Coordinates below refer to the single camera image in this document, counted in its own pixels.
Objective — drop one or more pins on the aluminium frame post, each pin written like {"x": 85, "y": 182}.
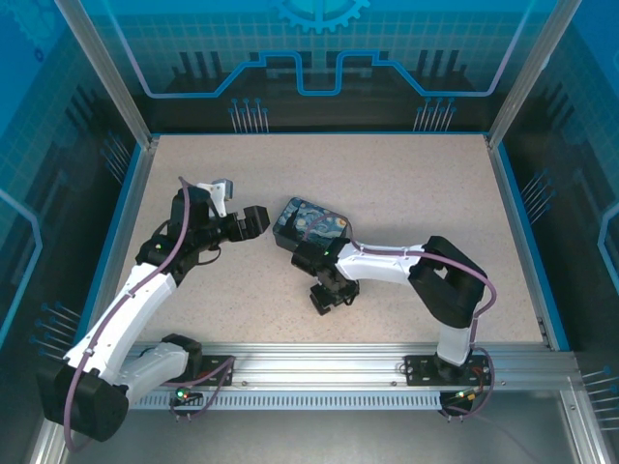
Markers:
{"x": 537, "y": 72}
{"x": 106, "y": 72}

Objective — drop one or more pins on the green lit connector board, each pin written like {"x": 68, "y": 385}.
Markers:
{"x": 183, "y": 394}
{"x": 462, "y": 396}

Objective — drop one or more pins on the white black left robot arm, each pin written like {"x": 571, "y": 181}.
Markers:
{"x": 156, "y": 291}

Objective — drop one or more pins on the aluminium mounting rail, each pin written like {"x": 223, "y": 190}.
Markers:
{"x": 314, "y": 362}

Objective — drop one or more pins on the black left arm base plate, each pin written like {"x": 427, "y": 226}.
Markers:
{"x": 213, "y": 363}

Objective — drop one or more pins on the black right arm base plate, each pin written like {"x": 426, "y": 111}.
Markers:
{"x": 421, "y": 369}

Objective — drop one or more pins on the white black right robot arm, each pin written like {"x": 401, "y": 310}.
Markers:
{"x": 382, "y": 270}

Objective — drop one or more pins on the starry night print tin box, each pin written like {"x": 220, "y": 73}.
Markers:
{"x": 309, "y": 222}

